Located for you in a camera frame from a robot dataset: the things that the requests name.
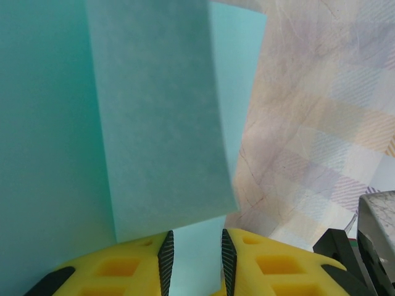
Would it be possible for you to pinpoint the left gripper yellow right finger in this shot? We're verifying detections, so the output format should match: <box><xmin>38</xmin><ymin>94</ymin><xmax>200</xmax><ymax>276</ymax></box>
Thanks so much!
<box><xmin>215</xmin><ymin>228</ymin><xmax>352</xmax><ymax>296</ymax></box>

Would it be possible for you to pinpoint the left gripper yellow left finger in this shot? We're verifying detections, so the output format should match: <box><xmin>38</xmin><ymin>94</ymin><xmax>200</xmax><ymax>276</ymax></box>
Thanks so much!
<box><xmin>23</xmin><ymin>229</ymin><xmax>175</xmax><ymax>296</ymax></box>

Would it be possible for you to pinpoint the teal paper sheet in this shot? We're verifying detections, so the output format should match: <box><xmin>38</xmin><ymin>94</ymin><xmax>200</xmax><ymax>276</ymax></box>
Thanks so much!
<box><xmin>0</xmin><ymin>0</ymin><xmax>268</xmax><ymax>296</ymax></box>

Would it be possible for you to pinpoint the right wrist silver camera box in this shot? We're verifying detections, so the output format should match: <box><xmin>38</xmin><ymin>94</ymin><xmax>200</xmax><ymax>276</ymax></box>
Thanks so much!
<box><xmin>357</xmin><ymin>190</ymin><xmax>395</xmax><ymax>296</ymax></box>

